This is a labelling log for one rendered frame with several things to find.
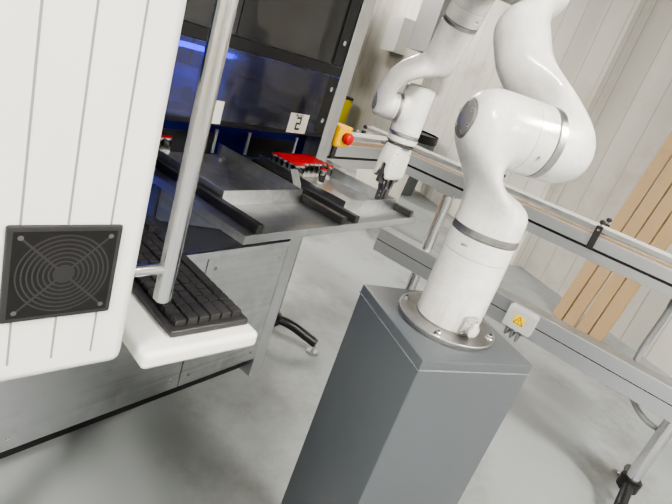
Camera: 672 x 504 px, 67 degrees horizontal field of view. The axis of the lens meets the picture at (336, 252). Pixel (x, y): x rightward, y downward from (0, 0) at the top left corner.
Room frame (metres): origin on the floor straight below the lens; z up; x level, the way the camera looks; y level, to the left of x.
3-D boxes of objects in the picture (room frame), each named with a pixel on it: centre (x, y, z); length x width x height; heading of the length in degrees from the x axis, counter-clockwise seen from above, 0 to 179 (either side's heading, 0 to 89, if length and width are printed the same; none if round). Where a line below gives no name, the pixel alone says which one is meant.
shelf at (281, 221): (1.35, 0.19, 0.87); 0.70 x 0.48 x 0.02; 148
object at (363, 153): (2.12, 0.10, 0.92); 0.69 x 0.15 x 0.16; 148
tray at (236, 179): (1.24, 0.34, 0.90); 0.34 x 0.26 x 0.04; 58
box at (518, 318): (1.97, -0.81, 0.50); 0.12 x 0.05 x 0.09; 58
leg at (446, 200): (2.30, -0.40, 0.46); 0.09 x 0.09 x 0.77; 58
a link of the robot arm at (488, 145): (0.88, -0.21, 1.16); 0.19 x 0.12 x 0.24; 106
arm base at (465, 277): (0.89, -0.24, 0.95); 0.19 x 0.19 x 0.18
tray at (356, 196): (1.49, 0.09, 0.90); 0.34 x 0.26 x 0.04; 58
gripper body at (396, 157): (1.46, -0.07, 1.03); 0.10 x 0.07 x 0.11; 148
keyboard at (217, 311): (0.81, 0.30, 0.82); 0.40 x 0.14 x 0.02; 50
